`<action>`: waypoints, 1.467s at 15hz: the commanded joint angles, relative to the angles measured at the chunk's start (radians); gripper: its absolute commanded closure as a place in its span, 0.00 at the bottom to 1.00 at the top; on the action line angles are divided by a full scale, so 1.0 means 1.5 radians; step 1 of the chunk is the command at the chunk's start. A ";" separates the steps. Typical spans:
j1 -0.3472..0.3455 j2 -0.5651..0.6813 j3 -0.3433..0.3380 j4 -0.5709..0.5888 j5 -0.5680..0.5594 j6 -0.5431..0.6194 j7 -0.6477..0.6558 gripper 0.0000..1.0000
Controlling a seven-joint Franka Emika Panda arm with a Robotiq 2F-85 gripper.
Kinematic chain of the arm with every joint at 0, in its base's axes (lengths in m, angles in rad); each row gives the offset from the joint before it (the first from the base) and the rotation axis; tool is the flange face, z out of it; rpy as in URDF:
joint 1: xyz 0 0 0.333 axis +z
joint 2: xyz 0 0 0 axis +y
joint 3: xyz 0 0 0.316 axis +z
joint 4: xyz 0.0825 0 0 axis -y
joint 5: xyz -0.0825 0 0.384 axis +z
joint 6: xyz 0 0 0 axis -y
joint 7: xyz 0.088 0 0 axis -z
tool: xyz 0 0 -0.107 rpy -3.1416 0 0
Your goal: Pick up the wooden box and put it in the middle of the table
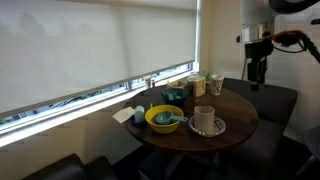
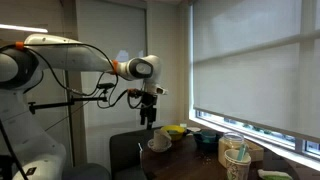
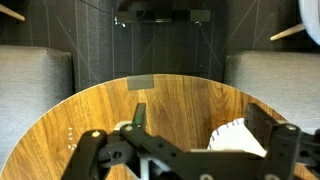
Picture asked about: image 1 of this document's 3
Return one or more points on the yellow bowl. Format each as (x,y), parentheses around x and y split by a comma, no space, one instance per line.
(163,128)

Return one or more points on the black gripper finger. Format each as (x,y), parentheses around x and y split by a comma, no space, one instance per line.
(252,76)
(261,71)

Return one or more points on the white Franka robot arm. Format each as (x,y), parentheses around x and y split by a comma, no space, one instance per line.
(256,13)

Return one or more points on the small dark bottle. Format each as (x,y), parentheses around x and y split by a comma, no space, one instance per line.
(153,83)

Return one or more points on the small white cup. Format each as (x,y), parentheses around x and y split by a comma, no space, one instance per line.
(147,82)

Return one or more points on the dark teal bowl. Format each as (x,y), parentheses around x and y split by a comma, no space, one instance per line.
(176,100)

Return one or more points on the white roller blind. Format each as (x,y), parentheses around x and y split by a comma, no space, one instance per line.
(83,43)

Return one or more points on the dark table base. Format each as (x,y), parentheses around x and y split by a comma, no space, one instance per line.
(173,165)

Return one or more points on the grey ceramic mug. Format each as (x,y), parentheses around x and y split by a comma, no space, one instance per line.
(204,120)

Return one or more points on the light wooden box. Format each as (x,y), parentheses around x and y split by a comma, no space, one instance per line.
(176,84)

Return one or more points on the teal plastic scoop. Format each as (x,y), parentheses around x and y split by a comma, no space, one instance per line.
(170,95)

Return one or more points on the dark blue small dish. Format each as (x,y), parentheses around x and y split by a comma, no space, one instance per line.
(136,124)

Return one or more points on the dark grey sofa bench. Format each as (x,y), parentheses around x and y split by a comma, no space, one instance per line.
(273,100)

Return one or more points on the light blue small container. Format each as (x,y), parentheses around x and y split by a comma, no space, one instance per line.
(139,115)

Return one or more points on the teal measuring cup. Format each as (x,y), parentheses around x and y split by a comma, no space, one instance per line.
(163,117)

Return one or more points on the small green plant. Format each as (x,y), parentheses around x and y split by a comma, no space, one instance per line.
(206,77)

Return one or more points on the patterned plate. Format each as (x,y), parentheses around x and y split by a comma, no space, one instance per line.
(220,126)

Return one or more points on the patterned drinking cup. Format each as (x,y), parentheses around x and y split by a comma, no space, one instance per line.
(216,85)

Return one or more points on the grey metal pole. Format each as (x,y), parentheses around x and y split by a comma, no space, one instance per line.
(245,70)

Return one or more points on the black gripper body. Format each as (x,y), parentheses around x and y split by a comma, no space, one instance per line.
(258,50)

